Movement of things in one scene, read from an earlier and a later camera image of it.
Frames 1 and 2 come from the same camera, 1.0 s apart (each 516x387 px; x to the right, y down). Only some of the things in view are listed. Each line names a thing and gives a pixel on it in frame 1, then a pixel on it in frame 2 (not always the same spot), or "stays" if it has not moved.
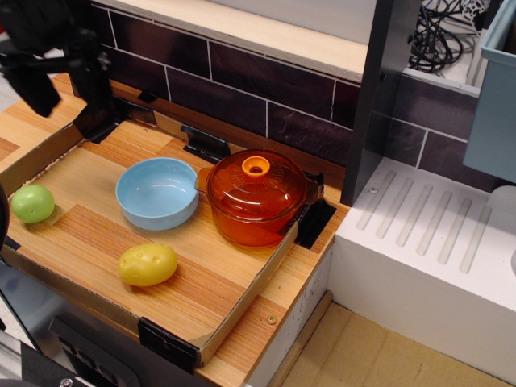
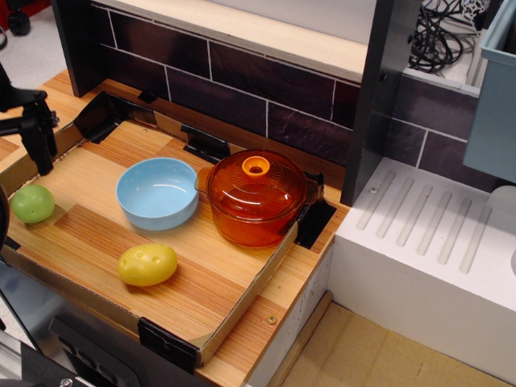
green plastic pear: [32, 204] stays
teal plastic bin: [491, 143] stays
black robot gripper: [39, 34] → [37, 126]
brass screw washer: [272, 319] stays
